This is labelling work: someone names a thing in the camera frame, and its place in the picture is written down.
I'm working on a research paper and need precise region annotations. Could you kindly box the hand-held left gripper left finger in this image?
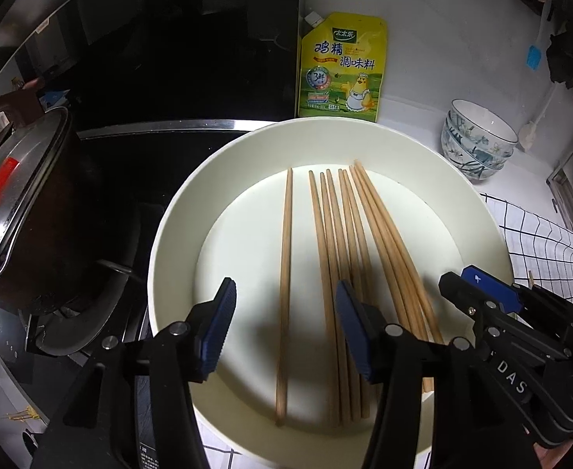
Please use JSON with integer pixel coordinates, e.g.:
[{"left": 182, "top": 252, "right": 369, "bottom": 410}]
[{"left": 30, "top": 277, "right": 238, "bottom": 469}]

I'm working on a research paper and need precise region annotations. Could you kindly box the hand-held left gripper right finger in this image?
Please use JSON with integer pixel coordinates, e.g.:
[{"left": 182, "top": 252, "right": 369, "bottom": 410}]
[{"left": 335, "top": 280, "right": 536, "bottom": 469}]

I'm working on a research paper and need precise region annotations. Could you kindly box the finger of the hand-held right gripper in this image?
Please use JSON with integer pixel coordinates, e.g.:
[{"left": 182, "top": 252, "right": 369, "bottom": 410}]
[
  {"left": 461, "top": 265, "right": 536, "bottom": 313},
  {"left": 438, "top": 272, "right": 507, "bottom": 347}
]

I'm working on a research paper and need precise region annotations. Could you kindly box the bundle of wooden chopsticks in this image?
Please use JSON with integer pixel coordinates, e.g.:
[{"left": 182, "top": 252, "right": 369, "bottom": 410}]
[{"left": 307, "top": 159, "right": 446, "bottom": 428}]

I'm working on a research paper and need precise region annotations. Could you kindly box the single wooden chopstick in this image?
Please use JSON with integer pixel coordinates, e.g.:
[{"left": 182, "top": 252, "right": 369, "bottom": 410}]
[{"left": 274, "top": 167, "right": 294, "bottom": 427}]

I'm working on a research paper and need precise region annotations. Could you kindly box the cream round plate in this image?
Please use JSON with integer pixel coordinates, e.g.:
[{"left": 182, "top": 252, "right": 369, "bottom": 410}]
[{"left": 147, "top": 120, "right": 514, "bottom": 469}]

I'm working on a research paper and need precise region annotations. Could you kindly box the floral ceramic bowl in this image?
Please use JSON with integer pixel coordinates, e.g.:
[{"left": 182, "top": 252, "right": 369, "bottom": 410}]
[
  {"left": 440, "top": 129, "right": 507, "bottom": 184},
  {"left": 442, "top": 117, "right": 517, "bottom": 169},
  {"left": 445, "top": 99, "right": 519, "bottom": 157}
]

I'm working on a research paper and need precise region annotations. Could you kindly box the stainless steel rack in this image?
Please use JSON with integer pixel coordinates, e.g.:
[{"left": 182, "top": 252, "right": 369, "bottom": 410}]
[{"left": 546, "top": 122, "right": 573, "bottom": 260}]

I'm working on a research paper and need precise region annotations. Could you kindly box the white dish brush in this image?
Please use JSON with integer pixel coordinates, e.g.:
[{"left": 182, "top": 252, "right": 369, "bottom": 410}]
[{"left": 518, "top": 83, "right": 558, "bottom": 153}]

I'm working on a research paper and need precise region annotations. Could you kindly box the yellow seasoning pouch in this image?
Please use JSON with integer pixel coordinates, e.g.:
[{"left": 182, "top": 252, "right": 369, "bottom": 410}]
[{"left": 297, "top": 11, "right": 389, "bottom": 123}]

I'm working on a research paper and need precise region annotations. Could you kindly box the dark cloth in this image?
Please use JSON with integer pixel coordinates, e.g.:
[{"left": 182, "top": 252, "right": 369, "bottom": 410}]
[{"left": 545, "top": 14, "right": 573, "bottom": 90}]

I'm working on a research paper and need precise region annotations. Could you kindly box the dark pot with lid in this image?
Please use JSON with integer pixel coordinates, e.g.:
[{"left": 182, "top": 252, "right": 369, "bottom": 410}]
[{"left": 0, "top": 92, "right": 138, "bottom": 316}]

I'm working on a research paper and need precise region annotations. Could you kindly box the black stove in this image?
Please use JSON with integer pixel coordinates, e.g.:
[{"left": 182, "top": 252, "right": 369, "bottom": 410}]
[{"left": 0, "top": 0, "right": 303, "bottom": 401}]

